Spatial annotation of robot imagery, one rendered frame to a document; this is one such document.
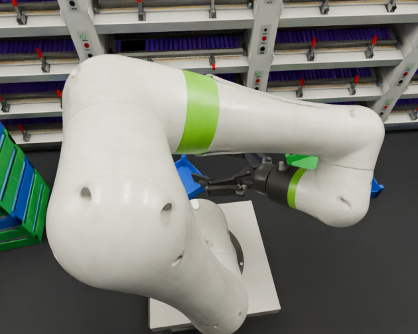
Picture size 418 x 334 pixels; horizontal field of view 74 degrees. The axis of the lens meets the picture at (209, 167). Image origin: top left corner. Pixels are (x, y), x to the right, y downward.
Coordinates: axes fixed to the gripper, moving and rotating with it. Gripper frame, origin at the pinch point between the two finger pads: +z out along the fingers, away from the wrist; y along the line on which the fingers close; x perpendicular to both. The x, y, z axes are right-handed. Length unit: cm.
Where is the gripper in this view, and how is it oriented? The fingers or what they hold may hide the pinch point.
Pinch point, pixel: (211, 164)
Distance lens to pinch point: 78.7
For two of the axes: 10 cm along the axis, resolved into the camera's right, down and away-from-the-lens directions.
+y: -6.4, 5.7, -5.1
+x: 2.7, 7.9, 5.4
